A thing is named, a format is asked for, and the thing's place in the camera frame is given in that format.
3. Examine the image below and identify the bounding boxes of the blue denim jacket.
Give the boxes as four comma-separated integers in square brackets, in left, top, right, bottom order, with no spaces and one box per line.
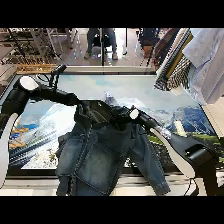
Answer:
[54,99,171,197]

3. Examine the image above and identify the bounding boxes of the striped shirt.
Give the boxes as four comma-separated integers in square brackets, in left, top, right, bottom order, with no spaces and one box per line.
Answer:
[153,28,195,93]

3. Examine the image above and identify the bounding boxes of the person's legs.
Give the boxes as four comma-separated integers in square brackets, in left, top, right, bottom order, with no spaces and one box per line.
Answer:
[83,28,120,61]

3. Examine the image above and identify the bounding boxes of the light blue shirt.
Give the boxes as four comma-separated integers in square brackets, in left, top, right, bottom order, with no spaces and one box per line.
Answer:
[182,28,224,106]

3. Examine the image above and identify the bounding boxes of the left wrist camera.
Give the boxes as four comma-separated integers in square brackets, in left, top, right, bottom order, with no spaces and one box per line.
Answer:
[48,64,68,90]

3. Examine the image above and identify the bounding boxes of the black cable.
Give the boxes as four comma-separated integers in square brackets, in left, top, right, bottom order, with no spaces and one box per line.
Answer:
[184,177,201,197]

